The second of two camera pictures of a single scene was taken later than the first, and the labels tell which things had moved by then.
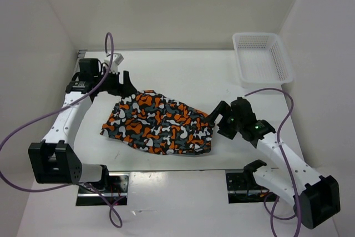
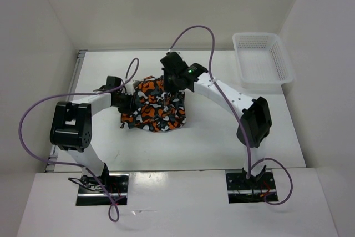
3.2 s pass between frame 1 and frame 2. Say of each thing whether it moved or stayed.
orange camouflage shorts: moved
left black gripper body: moved
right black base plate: stayed
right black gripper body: moved
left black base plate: stayed
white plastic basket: stayed
